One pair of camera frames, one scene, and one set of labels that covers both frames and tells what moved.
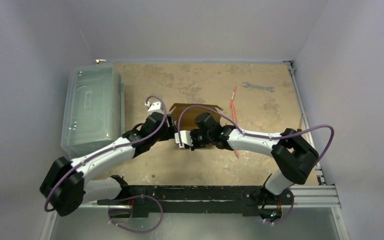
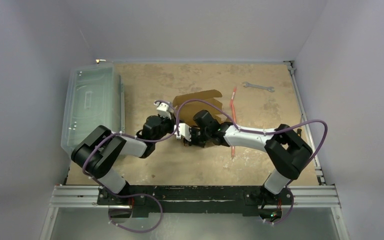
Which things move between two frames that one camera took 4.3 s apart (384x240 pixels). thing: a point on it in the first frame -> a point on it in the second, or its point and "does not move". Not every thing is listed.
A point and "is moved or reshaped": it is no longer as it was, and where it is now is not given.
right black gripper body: (194, 137) does not move
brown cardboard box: (188, 117) is moved or reshaped
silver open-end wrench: (247, 84) does not move
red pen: (232, 105) does not move
